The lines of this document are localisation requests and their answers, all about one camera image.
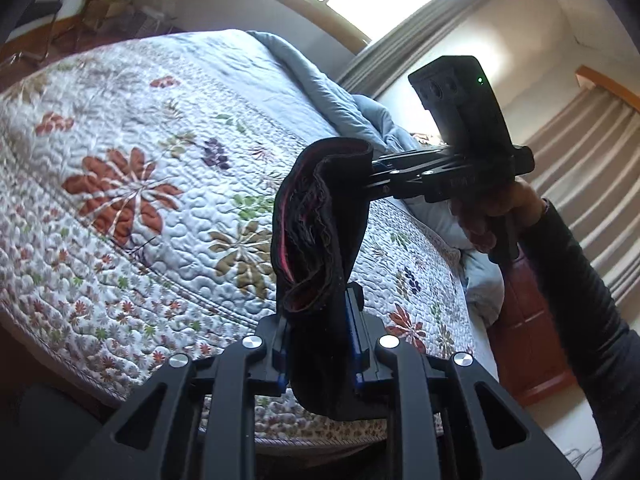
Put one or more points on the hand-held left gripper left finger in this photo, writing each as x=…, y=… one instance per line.
x=272, y=360

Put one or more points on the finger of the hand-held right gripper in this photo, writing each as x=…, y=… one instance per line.
x=400, y=175

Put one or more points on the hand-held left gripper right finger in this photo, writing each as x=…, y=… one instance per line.
x=367, y=355

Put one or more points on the black pants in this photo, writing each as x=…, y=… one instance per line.
x=320, y=260

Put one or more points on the person's right forearm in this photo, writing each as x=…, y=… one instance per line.
x=575, y=310

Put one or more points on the person's right hand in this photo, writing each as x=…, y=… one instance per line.
x=480, y=220

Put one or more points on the grey curtain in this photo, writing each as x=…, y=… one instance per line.
x=400, y=55

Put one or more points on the grey-blue duvet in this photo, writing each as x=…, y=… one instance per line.
x=320, y=90

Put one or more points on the wooden bed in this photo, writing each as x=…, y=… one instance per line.
x=530, y=340

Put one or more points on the person's left leg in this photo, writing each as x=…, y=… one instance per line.
x=50, y=435

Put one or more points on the floral quilted bedspread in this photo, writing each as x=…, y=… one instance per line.
x=150, y=110

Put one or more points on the cardboard box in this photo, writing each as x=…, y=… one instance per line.
x=100, y=12

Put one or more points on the black metal-frame chair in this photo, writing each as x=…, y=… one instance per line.
x=42, y=10

